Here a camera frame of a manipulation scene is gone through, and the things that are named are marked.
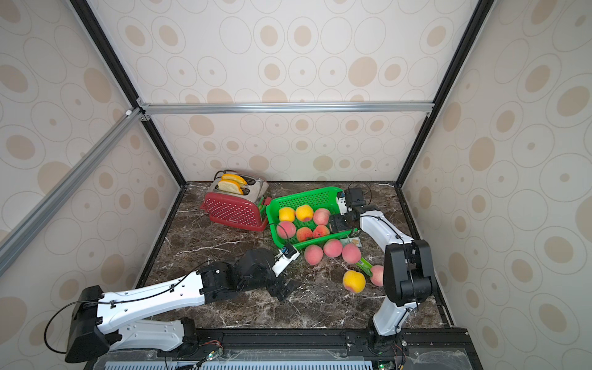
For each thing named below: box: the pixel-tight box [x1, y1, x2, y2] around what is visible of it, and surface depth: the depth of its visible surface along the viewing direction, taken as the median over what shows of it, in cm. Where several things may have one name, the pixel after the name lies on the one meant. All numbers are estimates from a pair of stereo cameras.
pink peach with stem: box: [276, 220, 297, 239], surface depth 96 cm
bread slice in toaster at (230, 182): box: [217, 173, 248, 191], surface depth 94 cm
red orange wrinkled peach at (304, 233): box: [296, 226, 313, 243], surface depth 96 cm
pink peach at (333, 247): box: [322, 238, 344, 258], surface depth 91 cm
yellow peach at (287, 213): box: [279, 206, 296, 222], surface depth 102 cm
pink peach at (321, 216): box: [312, 208, 331, 226], surface depth 101 cm
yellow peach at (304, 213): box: [295, 204, 314, 222], surface depth 102 cm
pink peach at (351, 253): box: [342, 242, 362, 264], surface depth 90 cm
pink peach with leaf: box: [370, 265, 384, 287], surface depth 85 cm
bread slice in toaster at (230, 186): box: [217, 178, 245, 196], surface depth 94 cm
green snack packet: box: [356, 257, 374, 277], surface depth 91 cm
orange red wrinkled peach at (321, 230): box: [312, 224, 331, 239], surface depth 96 cm
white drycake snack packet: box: [339, 236, 363, 249], surface depth 99 cm
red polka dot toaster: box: [200, 170, 272, 233], surface depth 95 cm
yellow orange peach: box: [342, 269, 367, 294], surface depth 84 cm
